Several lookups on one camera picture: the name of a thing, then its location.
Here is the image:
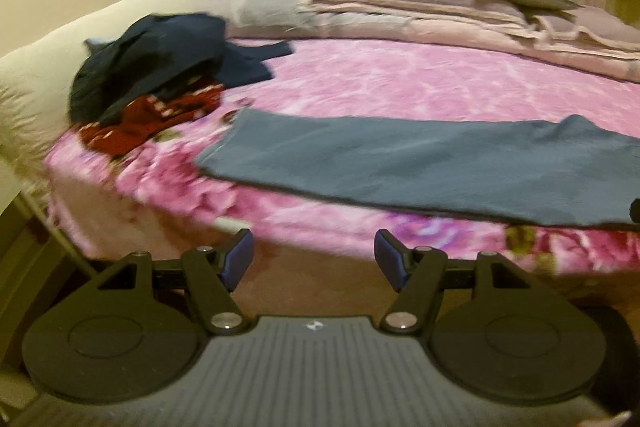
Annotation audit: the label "pink floral blanket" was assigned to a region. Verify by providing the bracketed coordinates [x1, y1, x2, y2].
[42, 37, 640, 278]

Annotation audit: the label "dark navy garment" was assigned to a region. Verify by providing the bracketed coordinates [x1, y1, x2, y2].
[67, 12, 293, 128]

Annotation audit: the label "blue denim jeans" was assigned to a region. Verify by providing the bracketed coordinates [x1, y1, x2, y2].
[195, 107, 640, 228]

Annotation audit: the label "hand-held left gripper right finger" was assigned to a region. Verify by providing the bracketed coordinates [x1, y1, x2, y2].
[375, 229, 531, 334]

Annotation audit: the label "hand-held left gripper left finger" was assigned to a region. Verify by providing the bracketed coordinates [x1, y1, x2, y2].
[97, 229, 256, 334]

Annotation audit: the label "white dressing table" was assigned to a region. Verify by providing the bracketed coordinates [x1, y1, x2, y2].
[0, 207, 86, 348]

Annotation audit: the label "folded pink quilt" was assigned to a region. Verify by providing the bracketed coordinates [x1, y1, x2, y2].
[297, 0, 640, 80]

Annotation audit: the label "white padded headboard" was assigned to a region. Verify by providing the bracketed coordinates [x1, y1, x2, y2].
[0, 0, 236, 188]

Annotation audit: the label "red patterned sweater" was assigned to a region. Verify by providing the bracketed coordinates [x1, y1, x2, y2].
[80, 84, 226, 158]

